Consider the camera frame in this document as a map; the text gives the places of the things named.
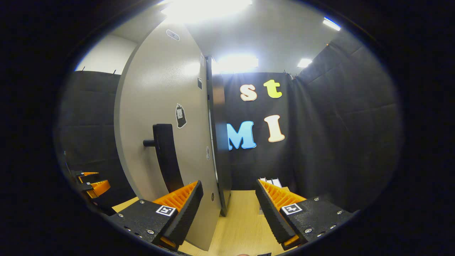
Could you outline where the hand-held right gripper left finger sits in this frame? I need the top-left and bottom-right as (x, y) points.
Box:
(107, 180), (204, 251)

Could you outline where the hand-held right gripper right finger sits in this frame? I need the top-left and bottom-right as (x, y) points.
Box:
(255, 178), (359, 251)

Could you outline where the dark grey cabinet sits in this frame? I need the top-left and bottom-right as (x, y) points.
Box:
(205, 55), (233, 217)

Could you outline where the black cabinet door handle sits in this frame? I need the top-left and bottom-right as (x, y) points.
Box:
(143, 123), (185, 193)

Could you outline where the beige cabinet door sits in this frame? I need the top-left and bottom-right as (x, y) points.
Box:
(114, 20), (223, 251)

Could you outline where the black backdrop cloth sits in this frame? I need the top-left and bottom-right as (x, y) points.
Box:
(57, 32), (404, 214)

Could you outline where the ceiling light strip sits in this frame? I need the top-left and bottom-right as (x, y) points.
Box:
(323, 17), (342, 32)

